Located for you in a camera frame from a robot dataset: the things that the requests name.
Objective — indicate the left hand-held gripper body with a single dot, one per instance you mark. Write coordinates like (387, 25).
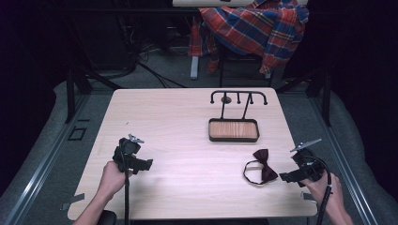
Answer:
(129, 150)

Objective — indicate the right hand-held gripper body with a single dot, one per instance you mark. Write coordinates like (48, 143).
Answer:
(308, 164)

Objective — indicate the dark red bow tie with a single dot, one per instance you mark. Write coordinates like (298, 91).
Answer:
(266, 170)

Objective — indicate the black hanger rack wooden tray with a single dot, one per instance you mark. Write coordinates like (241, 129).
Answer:
(233, 129)

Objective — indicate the person's right hand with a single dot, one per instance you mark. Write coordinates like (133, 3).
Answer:
(322, 193)

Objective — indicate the person's left hand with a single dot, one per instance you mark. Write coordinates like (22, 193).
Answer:
(113, 178)

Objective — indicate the grey tape strip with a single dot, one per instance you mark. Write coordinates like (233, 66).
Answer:
(75, 200)
(308, 196)

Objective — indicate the black tape rectangle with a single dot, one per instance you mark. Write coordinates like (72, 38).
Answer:
(77, 133)

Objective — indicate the black seat edge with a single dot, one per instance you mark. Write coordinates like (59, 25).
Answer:
(108, 218)

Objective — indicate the black metal stand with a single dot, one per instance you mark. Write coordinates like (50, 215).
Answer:
(325, 93)
(71, 93)

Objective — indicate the black chair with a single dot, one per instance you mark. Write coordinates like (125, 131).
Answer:
(244, 62)

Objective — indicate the red blue plaid shirt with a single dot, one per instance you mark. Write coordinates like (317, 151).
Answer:
(256, 28)

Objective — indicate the aluminium rail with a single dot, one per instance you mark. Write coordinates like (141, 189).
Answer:
(40, 168)
(344, 162)

